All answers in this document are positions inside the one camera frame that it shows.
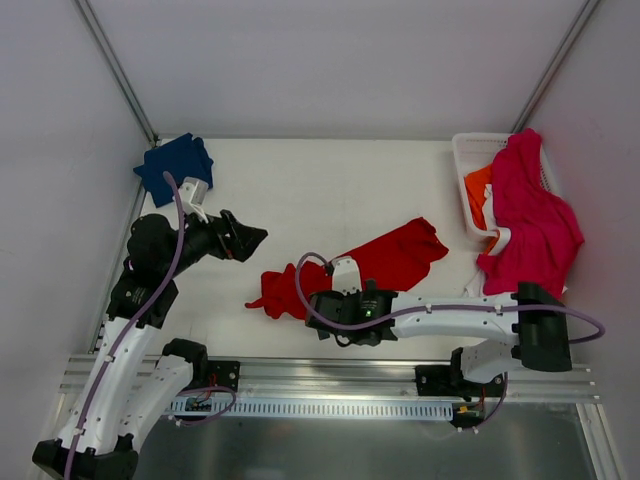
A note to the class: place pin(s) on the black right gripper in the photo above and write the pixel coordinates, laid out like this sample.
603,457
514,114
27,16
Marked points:
320,311

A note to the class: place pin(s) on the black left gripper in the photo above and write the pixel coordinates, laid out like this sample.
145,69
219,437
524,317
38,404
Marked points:
226,237

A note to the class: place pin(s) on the red t shirt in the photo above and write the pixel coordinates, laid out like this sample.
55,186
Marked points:
397,260

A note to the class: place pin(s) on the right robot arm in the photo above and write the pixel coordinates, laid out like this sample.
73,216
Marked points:
527,328

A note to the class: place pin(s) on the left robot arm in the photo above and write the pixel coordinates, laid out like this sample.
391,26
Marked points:
110,420

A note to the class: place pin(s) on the folded blue t shirt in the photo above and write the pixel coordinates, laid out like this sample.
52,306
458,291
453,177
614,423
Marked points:
185,156

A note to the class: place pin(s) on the orange t shirt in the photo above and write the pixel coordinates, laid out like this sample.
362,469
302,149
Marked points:
478,186

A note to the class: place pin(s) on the white plastic basket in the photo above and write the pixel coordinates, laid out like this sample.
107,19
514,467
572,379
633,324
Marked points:
470,160

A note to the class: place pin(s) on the pink t shirt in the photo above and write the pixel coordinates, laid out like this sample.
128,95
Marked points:
532,259

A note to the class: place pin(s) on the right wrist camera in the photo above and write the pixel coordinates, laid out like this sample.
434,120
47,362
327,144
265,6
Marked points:
345,275

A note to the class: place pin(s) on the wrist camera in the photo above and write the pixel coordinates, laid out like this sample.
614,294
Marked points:
345,275
192,194

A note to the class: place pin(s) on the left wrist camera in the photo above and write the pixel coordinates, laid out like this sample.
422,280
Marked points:
192,194

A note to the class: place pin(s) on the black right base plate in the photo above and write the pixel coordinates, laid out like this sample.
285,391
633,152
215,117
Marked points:
435,382

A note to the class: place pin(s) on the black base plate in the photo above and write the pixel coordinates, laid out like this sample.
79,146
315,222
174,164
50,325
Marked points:
435,382
222,375

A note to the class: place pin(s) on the aluminium mounting rail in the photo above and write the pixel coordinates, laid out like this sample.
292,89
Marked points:
394,379

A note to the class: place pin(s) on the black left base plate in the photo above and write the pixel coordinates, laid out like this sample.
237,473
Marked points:
222,375

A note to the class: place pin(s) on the white slotted cable duct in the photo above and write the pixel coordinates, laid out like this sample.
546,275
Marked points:
412,409

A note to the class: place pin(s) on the left aluminium frame post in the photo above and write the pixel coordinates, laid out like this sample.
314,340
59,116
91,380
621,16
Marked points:
103,44

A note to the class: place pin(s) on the aluminium frame post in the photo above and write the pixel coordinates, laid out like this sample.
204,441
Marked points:
103,44
569,40

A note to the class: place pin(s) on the right aluminium frame post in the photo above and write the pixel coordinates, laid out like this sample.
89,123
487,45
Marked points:
569,40

